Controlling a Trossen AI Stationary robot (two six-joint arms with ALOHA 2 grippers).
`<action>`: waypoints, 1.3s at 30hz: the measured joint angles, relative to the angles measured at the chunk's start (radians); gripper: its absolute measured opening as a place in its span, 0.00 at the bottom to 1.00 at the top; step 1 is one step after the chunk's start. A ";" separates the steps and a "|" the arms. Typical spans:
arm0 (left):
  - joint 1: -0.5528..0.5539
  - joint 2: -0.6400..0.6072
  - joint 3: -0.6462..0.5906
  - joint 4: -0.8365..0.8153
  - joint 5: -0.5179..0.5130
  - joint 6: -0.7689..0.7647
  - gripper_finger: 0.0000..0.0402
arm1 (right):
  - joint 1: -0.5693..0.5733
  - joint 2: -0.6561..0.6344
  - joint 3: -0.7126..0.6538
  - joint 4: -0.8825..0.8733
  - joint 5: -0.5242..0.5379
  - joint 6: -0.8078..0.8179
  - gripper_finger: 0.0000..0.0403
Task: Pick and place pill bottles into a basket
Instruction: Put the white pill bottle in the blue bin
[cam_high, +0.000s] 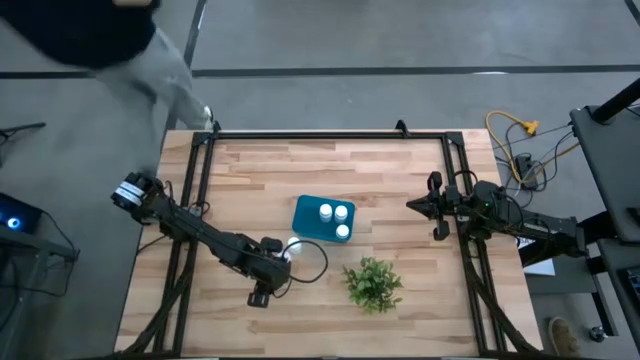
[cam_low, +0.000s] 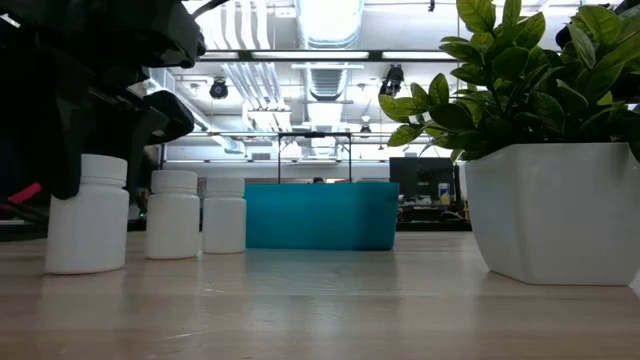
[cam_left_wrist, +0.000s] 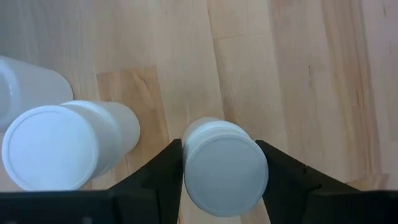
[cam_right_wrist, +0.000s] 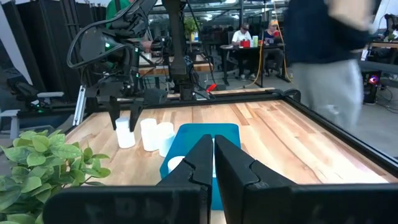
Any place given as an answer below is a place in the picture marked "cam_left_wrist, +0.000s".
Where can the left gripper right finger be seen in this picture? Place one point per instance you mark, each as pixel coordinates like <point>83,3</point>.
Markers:
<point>289,189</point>

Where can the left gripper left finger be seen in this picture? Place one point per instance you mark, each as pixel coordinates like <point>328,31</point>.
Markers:
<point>155,193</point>

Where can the white pill bottle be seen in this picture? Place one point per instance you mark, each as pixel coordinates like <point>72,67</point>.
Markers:
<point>53,149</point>
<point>31,90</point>
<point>225,174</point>

